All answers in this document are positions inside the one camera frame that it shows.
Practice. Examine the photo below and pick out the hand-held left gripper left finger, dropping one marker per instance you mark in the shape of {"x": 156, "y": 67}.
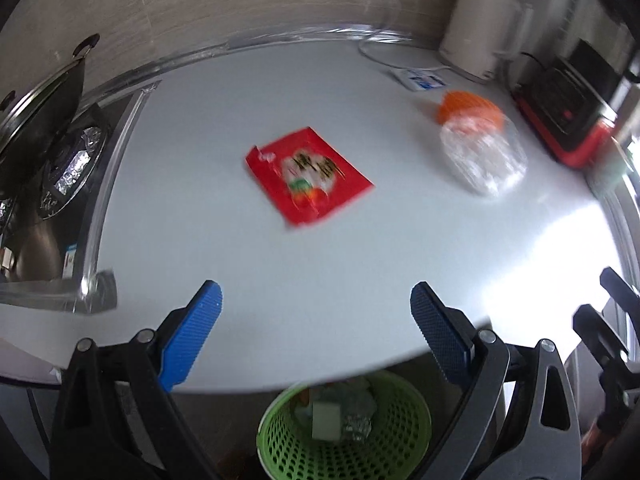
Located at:
{"x": 192, "y": 335}

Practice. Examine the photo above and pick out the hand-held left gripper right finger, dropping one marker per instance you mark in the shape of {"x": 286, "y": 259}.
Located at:
{"x": 442, "y": 335}

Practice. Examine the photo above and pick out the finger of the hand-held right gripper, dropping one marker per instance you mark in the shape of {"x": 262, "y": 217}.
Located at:
{"x": 615, "y": 360}
{"x": 620, "y": 290}

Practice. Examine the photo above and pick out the green plastic basket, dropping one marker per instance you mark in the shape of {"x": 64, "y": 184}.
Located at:
{"x": 395, "y": 435}

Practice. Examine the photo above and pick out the clear plastic bag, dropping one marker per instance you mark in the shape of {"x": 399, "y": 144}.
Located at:
{"x": 485, "y": 155}

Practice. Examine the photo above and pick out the red snack packet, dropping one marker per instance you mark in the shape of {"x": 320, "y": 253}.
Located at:
{"x": 310, "y": 175}

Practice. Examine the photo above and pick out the orange foam net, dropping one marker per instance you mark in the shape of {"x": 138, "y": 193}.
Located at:
{"x": 465, "y": 102}

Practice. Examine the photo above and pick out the white paper cup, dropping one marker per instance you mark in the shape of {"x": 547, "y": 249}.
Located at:
{"x": 612, "y": 170}

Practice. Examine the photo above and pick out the gas stove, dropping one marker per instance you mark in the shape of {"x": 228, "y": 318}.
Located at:
{"x": 45, "y": 240}

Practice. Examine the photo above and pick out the black and red blender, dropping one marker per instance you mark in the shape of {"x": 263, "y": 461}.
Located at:
{"x": 570, "y": 105}

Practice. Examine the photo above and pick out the blue and white sachet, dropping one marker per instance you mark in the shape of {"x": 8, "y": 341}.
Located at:
{"x": 425, "y": 80}

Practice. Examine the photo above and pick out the black wok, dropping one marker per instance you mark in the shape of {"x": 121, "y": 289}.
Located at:
{"x": 35, "y": 130}

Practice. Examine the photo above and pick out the white electric kettle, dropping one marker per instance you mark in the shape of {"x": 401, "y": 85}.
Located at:
{"x": 480, "y": 25}

